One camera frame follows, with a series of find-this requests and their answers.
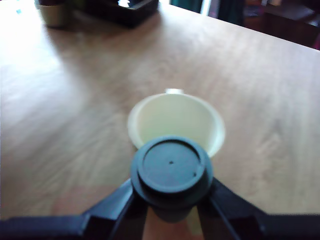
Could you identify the black plant tray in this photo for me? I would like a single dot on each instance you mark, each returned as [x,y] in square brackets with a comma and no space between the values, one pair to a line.
[125,12]

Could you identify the dark grey coffee capsule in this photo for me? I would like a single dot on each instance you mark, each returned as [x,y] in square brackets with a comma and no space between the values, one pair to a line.
[172,170]

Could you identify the small beige cup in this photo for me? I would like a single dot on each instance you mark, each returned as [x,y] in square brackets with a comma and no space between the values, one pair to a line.
[55,13]

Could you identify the dark wooden furniture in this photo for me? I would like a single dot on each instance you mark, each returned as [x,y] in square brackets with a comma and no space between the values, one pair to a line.
[282,22]

